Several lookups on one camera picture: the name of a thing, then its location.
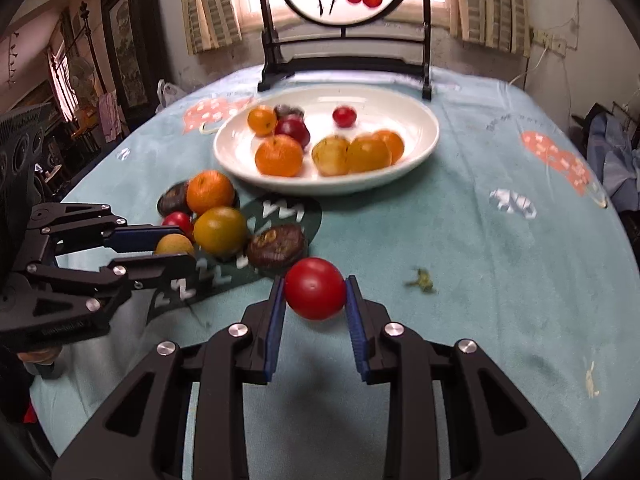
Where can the small orange tomato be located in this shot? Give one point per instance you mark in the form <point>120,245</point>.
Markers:
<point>262,120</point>

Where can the orange mandarin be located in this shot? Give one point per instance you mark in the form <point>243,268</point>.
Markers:
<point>210,192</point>
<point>279,155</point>

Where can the small red tomato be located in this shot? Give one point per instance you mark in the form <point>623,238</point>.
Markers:
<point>177,220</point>

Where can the electric fan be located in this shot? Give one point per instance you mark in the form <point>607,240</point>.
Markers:
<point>80,74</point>

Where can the large dark brown fruit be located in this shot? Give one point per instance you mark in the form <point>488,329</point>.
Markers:
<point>276,246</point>

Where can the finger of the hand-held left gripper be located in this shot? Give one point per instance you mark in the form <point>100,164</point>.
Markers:
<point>160,266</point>
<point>145,237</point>

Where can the pile of blue clothing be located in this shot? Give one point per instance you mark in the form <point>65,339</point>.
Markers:
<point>615,160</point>

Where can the person's left hand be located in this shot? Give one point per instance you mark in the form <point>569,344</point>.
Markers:
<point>40,357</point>

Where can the white wall socket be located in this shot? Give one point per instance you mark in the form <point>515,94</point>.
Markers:
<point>550,41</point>

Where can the yellow orange tomato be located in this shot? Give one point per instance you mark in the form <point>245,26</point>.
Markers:
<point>368,155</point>

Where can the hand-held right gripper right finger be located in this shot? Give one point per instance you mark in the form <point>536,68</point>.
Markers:
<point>355,330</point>

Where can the striped beige curtain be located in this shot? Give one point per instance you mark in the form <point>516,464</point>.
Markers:
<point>210,5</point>
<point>490,5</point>

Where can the dark framed wall painting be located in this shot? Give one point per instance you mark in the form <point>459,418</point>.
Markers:
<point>127,60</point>

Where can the dark framed painted table screen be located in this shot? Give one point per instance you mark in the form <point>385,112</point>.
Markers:
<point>345,62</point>

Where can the white plastic bag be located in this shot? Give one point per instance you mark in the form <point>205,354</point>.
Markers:
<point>170,96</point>

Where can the small green yellow fruit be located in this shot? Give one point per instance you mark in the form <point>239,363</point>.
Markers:
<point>174,245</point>

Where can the dark red plum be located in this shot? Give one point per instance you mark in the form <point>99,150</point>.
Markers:
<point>292,131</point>

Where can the white round plate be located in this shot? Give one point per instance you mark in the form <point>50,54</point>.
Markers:
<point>400,110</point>

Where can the yellow green tomato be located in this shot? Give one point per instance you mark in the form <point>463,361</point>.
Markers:
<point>220,230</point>

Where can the dark wooden coat stand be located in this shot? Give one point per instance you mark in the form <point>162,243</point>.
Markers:
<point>85,35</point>

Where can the pink hanging cloth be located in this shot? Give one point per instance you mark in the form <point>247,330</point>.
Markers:
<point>109,117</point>

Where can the small green fruit stem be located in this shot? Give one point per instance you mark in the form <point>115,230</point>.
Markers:
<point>421,280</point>

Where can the dark brown date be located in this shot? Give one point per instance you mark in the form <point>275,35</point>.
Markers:
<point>288,110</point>
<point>172,199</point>

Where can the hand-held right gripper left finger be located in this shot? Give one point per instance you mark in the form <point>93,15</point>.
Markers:
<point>275,330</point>

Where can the yellow spotted fruit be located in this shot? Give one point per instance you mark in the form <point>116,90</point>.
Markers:
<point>330,156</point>

